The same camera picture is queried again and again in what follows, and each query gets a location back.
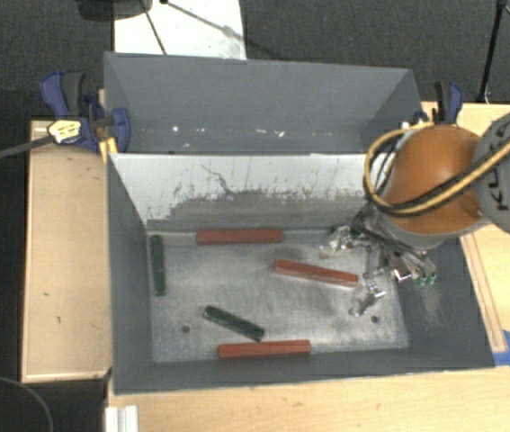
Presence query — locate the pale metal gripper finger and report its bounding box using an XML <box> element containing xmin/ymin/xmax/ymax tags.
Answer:
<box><xmin>348</xmin><ymin>278</ymin><xmax>389</xmax><ymax>318</ymax></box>
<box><xmin>318</xmin><ymin>224</ymin><xmax>360</xmax><ymax>260</ymax></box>

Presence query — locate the red-brown flat block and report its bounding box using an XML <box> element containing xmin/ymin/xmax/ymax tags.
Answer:
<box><xmin>216</xmin><ymin>338</ymin><xmax>313</xmax><ymax>361</ymax></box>
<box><xmin>195</xmin><ymin>228</ymin><xmax>284</xmax><ymax>247</ymax></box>
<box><xmin>273</xmin><ymin>258</ymin><xmax>360</xmax><ymax>288</ymax></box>

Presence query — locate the dark green flat block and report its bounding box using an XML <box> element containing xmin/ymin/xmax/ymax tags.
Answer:
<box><xmin>202</xmin><ymin>304</ymin><xmax>267</xmax><ymax>343</ymax></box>
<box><xmin>148</xmin><ymin>233</ymin><xmax>168</xmax><ymax>298</ymax></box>

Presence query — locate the grey metal bin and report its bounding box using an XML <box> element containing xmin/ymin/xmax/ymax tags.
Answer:
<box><xmin>103</xmin><ymin>51</ymin><xmax>497</xmax><ymax>396</ymax></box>

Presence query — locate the pale wood board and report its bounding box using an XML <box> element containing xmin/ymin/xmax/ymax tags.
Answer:
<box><xmin>20</xmin><ymin>119</ymin><xmax>114</xmax><ymax>384</ymax></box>

